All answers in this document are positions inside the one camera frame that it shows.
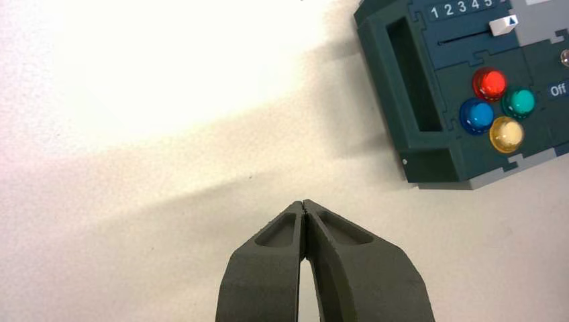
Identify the yellow dome push button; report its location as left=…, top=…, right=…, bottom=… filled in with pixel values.
left=488, top=116, right=525, bottom=155

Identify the red dome push button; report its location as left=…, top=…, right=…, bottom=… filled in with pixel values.
left=472, top=67, right=509, bottom=103

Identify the white slider knob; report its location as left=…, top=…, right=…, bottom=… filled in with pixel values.
left=488, top=14, right=519, bottom=38

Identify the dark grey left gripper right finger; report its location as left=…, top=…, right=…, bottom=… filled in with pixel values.
left=304, top=199, right=435, bottom=322

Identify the green dome push button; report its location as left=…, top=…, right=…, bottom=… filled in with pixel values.
left=501, top=87, right=537, bottom=120

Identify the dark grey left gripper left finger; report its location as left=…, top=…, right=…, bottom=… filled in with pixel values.
left=215, top=201, right=306, bottom=322

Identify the blue dome push button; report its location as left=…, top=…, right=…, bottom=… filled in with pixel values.
left=459, top=97, right=495, bottom=136

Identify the green and grey control box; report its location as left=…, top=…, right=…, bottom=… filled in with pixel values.
left=354, top=0, right=569, bottom=191

